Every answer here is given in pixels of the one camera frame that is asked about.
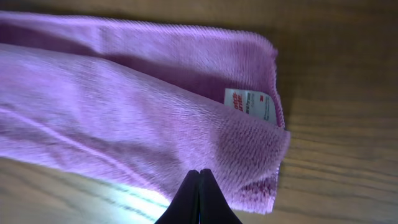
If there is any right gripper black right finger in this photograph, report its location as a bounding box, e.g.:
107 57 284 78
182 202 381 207
199 169 242 224

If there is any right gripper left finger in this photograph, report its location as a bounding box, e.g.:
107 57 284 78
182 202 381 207
155 170 200 224

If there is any purple microfiber cloth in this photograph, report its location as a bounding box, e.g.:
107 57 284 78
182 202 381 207
1 11 290 214

